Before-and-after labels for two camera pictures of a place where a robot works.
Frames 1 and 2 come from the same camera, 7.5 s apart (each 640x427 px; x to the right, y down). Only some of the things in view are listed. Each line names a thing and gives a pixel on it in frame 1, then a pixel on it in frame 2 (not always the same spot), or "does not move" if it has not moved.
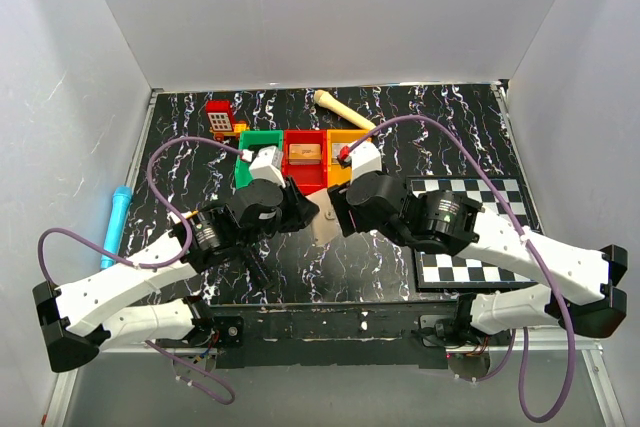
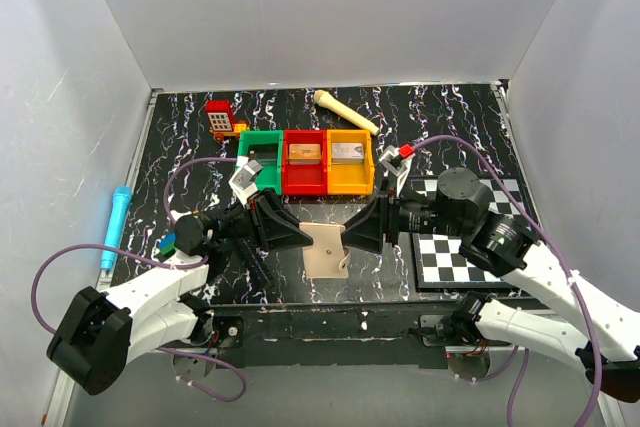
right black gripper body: (363, 225) -> (418, 216)
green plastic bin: (250, 142) does not move
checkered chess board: (458, 271) does not move
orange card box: (304, 154) does not move
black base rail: (327, 336) does not move
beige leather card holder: (326, 225) -> (325, 257)
